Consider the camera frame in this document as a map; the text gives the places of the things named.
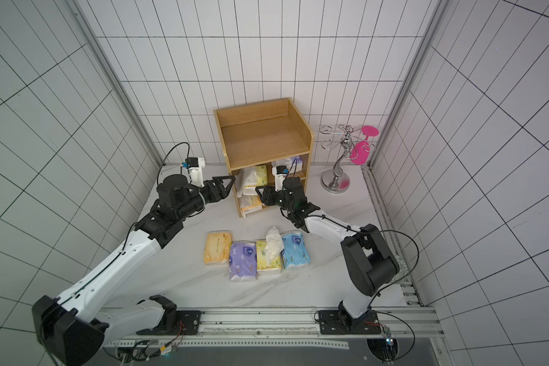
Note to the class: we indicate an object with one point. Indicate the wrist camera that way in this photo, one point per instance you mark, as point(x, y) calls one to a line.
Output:
point(194, 167)
point(280, 174)

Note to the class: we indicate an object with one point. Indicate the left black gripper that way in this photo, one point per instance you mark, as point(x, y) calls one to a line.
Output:
point(210, 185)

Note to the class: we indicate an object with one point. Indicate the yellow tissue pack shelf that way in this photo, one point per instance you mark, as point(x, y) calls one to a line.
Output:
point(249, 179)

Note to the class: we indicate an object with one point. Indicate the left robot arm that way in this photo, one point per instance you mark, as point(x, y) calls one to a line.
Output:
point(73, 327)

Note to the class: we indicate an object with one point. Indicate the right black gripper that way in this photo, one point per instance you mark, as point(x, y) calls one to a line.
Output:
point(274, 197)

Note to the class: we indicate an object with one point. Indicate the white purple tissue pack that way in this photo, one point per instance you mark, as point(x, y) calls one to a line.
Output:
point(292, 164)

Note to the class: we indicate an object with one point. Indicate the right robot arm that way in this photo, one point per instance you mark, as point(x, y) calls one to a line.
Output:
point(369, 260)

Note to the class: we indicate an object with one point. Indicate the wooden three-tier shelf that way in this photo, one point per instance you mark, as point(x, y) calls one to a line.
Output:
point(263, 132)

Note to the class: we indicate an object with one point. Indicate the beige tissue pack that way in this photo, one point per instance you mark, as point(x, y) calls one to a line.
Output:
point(249, 204)

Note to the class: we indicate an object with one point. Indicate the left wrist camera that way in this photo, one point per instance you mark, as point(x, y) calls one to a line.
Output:
point(194, 167)

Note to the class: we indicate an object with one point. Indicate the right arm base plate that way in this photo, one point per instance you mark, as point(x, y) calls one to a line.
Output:
point(339, 323)

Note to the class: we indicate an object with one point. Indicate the blue tissue pack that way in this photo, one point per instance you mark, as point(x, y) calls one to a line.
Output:
point(295, 254)

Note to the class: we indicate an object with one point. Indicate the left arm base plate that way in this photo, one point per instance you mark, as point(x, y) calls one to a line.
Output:
point(183, 322)

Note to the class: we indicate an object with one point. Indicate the pink wine glass lower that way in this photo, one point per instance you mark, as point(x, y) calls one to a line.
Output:
point(360, 153)

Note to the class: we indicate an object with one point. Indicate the orange-yellow tissue pack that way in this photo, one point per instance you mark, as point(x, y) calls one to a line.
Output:
point(217, 247)

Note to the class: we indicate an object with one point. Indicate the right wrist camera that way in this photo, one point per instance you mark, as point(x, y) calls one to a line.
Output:
point(280, 174)

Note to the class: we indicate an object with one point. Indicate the chrome glass holder stand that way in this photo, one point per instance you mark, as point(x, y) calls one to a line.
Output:
point(335, 180)

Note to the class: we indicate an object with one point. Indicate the yellow-green tissue pack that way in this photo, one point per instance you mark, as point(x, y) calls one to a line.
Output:
point(269, 253)

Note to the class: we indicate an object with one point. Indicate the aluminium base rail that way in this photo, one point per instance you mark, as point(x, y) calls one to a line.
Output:
point(283, 327)

